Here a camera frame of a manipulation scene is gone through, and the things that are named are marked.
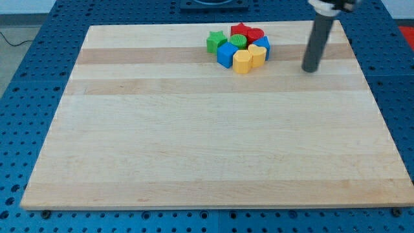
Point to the large wooden board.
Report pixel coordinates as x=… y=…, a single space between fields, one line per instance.
x=150 y=121

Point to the blue cube block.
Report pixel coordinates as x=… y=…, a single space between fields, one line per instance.
x=225 y=54

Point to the yellow hexagon block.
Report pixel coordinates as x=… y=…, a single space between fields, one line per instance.
x=242 y=62

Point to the green star block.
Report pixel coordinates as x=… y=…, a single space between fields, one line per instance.
x=215 y=40

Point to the yellow heart block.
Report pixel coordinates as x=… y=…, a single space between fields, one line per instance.
x=258 y=55

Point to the green cylinder block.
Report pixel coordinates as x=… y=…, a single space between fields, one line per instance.
x=239 y=41

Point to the blue triangular block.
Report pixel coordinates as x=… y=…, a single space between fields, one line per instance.
x=263 y=42

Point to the red star block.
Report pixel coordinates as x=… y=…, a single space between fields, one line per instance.
x=240 y=28

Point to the red heart block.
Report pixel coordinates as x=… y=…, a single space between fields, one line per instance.
x=254 y=34

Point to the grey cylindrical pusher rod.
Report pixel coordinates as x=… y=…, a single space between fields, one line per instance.
x=319 y=35

